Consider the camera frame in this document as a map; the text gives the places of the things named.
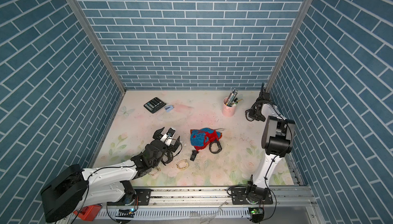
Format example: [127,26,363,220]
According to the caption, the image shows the red blue towel cloth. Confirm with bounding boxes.
[190,128,222,151]

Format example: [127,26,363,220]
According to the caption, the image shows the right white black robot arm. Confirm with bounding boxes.
[245,85,295,204]

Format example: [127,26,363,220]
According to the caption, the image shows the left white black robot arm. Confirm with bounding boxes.
[41,128,180,223]

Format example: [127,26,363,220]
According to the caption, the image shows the gold watch right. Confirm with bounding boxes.
[176,160,189,171]

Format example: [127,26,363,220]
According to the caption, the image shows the gold watch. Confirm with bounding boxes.
[176,160,189,171]
[148,167,161,176]

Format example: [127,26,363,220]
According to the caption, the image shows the gold watch left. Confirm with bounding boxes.
[148,167,161,176]

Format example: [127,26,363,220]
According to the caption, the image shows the pens in cup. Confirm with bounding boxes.
[224,88,238,107]

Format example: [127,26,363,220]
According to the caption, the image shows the pink pen holder cup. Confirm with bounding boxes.
[222,97,236,117]

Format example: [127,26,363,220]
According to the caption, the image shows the light blue stapler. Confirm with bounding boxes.
[165,105,174,112]

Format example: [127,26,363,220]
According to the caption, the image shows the black desktop calculator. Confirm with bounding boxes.
[144,97,166,114]

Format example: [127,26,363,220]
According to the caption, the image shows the red box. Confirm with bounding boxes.
[73,204,102,222]

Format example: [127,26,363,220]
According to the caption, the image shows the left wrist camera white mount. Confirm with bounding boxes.
[161,128,176,146]

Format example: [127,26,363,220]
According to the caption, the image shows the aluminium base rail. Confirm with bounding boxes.
[97,186,323,224]

